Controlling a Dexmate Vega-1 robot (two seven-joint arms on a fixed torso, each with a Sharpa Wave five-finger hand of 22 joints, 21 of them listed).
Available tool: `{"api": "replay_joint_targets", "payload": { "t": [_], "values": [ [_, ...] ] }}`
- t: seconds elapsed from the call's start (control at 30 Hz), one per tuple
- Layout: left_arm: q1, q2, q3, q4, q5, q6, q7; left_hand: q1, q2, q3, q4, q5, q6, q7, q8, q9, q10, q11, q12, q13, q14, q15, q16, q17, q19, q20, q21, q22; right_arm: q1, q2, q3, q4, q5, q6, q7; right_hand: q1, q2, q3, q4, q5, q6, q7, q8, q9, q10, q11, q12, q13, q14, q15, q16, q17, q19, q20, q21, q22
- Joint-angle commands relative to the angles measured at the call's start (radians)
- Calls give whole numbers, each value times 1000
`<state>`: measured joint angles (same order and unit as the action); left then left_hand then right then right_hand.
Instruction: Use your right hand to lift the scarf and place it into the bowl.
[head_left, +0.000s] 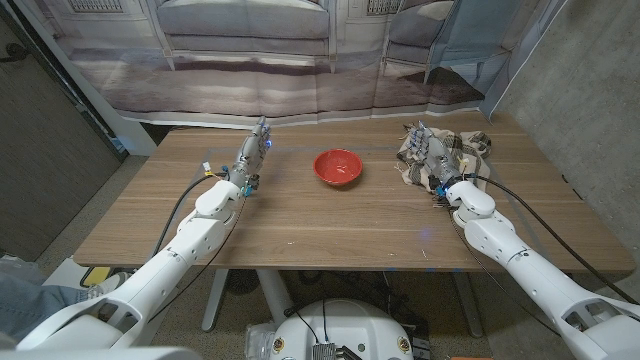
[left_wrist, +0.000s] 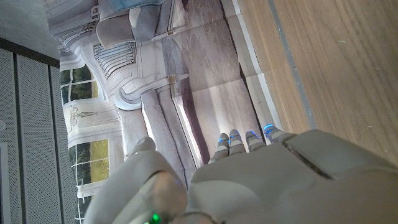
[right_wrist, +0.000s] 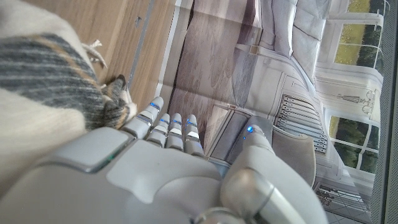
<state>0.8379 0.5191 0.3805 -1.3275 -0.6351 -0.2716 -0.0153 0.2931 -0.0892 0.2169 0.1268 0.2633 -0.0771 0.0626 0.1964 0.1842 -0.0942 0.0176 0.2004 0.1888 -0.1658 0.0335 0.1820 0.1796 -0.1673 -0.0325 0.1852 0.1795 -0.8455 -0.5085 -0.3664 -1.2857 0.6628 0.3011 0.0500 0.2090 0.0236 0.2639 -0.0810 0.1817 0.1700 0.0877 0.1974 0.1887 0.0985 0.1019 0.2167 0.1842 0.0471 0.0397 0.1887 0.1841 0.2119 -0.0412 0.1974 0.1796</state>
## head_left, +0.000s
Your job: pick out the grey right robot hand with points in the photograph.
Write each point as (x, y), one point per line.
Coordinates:
(440, 160)

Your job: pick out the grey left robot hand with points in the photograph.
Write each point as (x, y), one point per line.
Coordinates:
(249, 160)

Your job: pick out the beige plaid fringed scarf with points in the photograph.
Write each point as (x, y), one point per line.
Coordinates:
(470, 145)

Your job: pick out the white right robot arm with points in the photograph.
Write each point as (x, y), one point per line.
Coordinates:
(530, 270)

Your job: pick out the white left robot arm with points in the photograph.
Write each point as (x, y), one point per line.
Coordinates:
(165, 260)

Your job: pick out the red bowl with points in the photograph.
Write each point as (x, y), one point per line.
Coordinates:
(338, 167)

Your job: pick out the printed room backdrop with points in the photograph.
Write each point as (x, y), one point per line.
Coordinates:
(225, 85)

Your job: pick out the black round floor fan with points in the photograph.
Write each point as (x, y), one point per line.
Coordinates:
(241, 281)

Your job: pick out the white table column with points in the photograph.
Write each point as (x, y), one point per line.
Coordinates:
(275, 297)

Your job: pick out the white slanted table leg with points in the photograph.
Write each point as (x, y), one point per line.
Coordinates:
(215, 300)

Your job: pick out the grey table leg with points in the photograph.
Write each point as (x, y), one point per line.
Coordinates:
(467, 305)

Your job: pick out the clear plastic package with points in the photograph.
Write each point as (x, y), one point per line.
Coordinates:
(257, 342)

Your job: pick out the white sneaker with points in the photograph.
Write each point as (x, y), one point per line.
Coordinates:
(107, 286)

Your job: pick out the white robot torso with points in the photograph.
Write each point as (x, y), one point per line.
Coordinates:
(345, 325)

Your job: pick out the yellow and black floor item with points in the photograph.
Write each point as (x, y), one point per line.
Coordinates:
(96, 275)

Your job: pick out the dark wooden door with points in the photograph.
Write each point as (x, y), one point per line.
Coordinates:
(45, 150)

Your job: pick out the clear plastic bag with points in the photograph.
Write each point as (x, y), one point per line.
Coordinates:
(20, 267)

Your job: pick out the person's blue jeans leg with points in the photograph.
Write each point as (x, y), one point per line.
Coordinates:
(30, 305)

